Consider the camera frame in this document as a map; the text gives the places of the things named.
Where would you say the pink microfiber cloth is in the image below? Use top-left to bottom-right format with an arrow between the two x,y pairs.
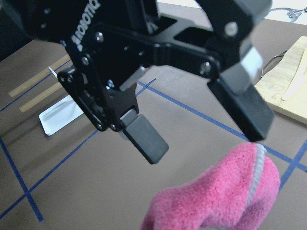
140,142 -> 280,230

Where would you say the wooden rack rod one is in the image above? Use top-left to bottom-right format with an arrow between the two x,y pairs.
9,54 -> 70,98

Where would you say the bamboo cutting board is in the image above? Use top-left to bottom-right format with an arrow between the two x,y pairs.
255,36 -> 307,124

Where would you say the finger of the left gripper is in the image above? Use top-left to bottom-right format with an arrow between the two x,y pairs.
153,0 -> 275,142
105,84 -> 169,164

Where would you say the white towel rack base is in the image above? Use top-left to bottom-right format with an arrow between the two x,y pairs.
38,67 -> 84,137

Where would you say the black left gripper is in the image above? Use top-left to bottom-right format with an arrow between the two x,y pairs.
0,0 -> 216,132

